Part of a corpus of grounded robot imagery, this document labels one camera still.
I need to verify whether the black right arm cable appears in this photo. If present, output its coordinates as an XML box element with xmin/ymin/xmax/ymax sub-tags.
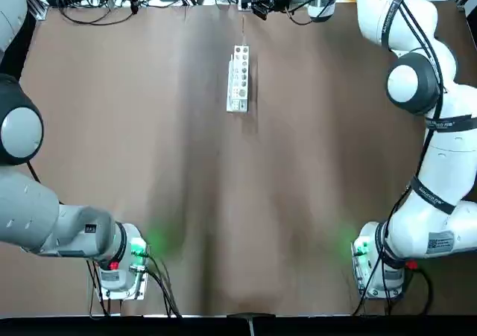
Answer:
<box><xmin>379</xmin><ymin>0</ymin><xmax>448</xmax><ymax>154</ymax></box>

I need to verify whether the white test tube rack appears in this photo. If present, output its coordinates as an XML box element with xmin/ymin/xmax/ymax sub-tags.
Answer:
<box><xmin>225</xmin><ymin>45</ymin><xmax>250</xmax><ymax>113</ymax></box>

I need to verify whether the black base cable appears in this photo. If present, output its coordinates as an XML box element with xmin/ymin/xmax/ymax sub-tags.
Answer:
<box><xmin>408</xmin><ymin>263</ymin><xmax>436</xmax><ymax>317</ymax></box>
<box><xmin>143</xmin><ymin>252</ymin><xmax>183</xmax><ymax>318</ymax></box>

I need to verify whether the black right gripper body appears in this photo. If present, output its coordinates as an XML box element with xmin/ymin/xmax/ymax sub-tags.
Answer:
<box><xmin>271</xmin><ymin>0</ymin><xmax>297</xmax><ymax>13</ymax></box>

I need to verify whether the black left base cable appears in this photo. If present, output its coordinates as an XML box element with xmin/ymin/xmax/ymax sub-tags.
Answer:
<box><xmin>143</xmin><ymin>252</ymin><xmax>183</xmax><ymax>318</ymax></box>

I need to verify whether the black right base cable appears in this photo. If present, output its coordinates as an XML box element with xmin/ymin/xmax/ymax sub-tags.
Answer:
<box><xmin>408</xmin><ymin>263</ymin><xmax>436</xmax><ymax>317</ymax></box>

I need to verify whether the long black looped cable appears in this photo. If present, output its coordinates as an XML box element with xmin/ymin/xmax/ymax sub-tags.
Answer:
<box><xmin>58</xmin><ymin>1</ymin><xmax>142</xmax><ymax>27</ymax></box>

